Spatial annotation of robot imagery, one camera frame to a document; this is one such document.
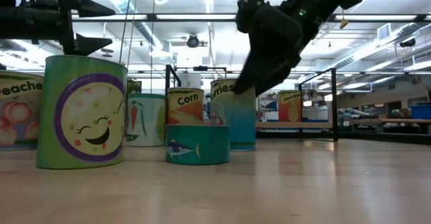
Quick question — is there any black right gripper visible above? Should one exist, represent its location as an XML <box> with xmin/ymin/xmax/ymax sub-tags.
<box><xmin>232</xmin><ymin>0</ymin><xmax>316</xmax><ymax>97</ymax></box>

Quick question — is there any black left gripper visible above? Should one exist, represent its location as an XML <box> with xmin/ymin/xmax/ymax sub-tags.
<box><xmin>32</xmin><ymin>0</ymin><xmax>117</xmax><ymax>57</ymax></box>

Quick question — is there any blue cherries can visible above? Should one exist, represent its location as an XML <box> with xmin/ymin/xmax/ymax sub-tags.
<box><xmin>209</xmin><ymin>78</ymin><xmax>257</xmax><ymax>152</ymax></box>

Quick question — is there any corn can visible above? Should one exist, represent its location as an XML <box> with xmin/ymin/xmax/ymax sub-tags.
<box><xmin>166</xmin><ymin>87</ymin><xmax>205</xmax><ymax>126</ymax></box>

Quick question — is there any short teal fish can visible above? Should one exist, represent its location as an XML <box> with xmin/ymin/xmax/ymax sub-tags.
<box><xmin>165</xmin><ymin>124</ymin><xmax>232</xmax><ymax>166</ymax></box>

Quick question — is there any green smiley face can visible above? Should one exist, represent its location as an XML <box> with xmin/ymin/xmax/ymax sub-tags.
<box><xmin>36</xmin><ymin>54</ymin><xmax>129</xmax><ymax>170</ymax></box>

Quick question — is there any white vegetables can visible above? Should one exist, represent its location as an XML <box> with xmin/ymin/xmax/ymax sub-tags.
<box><xmin>125</xmin><ymin>93</ymin><xmax>166</xmax><ymax>147</ymax></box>

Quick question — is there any peaches can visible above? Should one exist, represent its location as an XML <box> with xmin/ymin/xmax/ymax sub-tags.
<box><xmin>0</xmin><ymin>71</ymin><xmax>44</xmax><ymax>151</ymax></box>

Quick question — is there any black metal wooden shelf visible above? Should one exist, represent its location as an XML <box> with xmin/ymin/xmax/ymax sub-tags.
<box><xmin>164</xmin><ymin>64</ymin><xmax>339</xmax><ymax>143</ymax></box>

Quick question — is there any orange pineapple can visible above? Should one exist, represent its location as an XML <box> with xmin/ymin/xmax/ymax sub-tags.
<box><xmin>277</xmin><ymin>89</ymin><xmax>302</xmax><ymax>123</ymax></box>

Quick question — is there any yellow hanging tag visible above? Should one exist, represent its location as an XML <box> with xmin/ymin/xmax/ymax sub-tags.
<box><xmin>339</xmin><ymin>8</ymin><xmax>350</xmax><ymax>30</ymax></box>

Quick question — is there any blue storage bin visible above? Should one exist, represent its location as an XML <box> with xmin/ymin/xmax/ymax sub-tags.
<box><xmin>409</xmin><ymin>104</ymin><xmax>431</xmax><ymax>120</ymax></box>

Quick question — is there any dark hanging cable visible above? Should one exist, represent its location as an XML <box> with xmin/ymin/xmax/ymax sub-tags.
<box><xmin>119</xmin><ymin>0</ymin><xmax>135</xmax><ymax>65</ymax></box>

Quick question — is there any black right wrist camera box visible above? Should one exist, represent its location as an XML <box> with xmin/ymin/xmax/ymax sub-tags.
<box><xmin>255</xmin><ymin>4</ymin><xmax>303</xmax><ymax>45</ymax></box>

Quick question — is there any black aluminium rig frame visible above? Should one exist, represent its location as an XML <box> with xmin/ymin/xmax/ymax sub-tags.
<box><xmin>0</xmin><ymin>11</ymin><xmax>431</xmax><ymax>144</ymax></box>

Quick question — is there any round black overhead camera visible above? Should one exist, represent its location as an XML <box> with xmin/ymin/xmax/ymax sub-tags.
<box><xmin>186</xmin><ymin>34</ymin><xmax>201</xmax><ymax>49</ymax></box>

